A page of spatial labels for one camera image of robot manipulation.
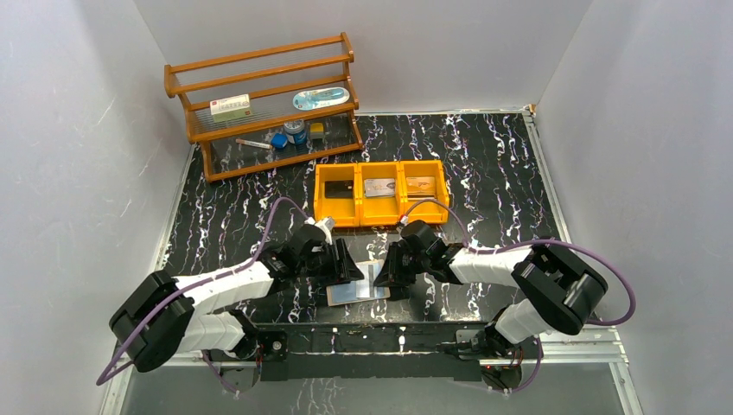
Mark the gold credit card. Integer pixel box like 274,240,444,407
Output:
405,176,437,199

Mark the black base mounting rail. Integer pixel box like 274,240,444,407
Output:
207,322,539,386

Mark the white medicine box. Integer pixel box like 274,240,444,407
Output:
209,94,252,123

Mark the wooden shelf rack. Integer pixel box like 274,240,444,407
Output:
163,32,364,182

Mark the silver credit card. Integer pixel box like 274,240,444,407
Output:
363,178,397,198

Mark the black credit card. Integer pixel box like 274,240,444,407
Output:
323,180,354,199

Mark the blue small container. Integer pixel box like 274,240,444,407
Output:
270,133,289,150

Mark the oval blue blister pack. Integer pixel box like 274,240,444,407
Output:
292,86,351,112

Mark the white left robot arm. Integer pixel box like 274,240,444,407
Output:
109,218,364,373

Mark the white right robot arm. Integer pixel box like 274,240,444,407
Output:
373,220,609,360

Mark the yellow three-compartment plastic bin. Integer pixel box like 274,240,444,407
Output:
314,160,449,227

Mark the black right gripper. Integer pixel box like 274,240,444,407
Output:
373,241,430,287

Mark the white card black stripe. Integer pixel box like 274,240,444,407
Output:
355,260,386,299

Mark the white tube stick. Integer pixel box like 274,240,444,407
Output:
235,138,272,150

